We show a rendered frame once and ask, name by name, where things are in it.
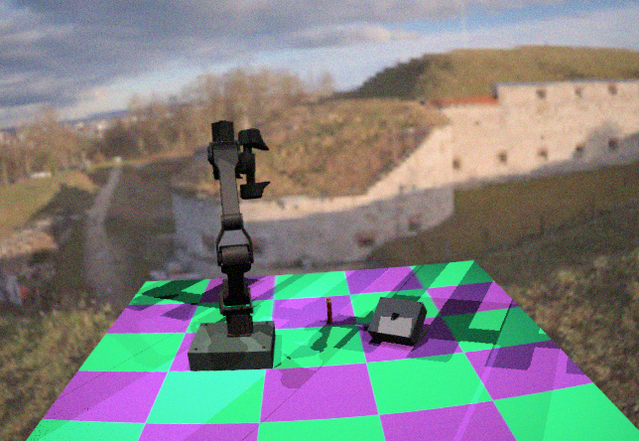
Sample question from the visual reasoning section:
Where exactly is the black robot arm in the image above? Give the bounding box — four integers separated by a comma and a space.
206, 120, 254, 338

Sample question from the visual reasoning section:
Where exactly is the grey sloped panel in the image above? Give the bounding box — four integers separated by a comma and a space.
367, 296, 428, 347

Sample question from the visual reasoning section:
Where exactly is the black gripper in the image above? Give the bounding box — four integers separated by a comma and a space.
238, 128, 271, 200

